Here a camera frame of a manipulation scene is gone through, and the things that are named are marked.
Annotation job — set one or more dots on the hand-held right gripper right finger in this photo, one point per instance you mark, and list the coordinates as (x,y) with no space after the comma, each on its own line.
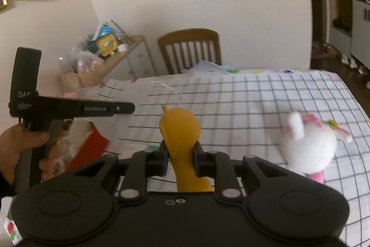
(197,161)

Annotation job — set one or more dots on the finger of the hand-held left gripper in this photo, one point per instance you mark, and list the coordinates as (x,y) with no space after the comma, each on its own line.
(107,109)

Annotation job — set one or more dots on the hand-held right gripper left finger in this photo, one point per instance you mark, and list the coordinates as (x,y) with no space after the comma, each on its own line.
(164,161)

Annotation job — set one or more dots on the yellow rubber chicken toy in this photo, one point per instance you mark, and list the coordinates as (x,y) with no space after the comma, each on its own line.
(180,134)

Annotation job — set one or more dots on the white plush toy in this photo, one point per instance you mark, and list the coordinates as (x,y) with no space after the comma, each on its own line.
(313,145)

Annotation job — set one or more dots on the person's left hand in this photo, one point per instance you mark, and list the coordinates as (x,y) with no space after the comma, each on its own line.
(17,142)

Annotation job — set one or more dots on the cardboard box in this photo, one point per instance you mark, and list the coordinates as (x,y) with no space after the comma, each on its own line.
(78,80)

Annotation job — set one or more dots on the red and white plush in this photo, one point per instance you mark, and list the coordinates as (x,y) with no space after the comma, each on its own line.
(89,145)

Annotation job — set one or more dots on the clear plastic bag of toys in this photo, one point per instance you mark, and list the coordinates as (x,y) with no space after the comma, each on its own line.
(86,60)

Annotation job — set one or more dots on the wooden sideboard with white drawers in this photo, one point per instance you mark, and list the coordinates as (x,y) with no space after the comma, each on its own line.
(135,59)

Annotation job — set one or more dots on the white black checked cloth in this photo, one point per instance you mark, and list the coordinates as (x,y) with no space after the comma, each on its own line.
(260,108)

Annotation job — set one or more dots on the light blue cushion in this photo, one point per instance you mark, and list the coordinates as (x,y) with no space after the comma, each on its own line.
(208,66)

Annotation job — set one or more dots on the wooden chair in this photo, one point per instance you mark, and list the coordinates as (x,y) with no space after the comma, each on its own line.
(188,38)

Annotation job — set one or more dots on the grey cabinet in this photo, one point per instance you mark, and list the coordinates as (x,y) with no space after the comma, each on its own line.
(358,18)

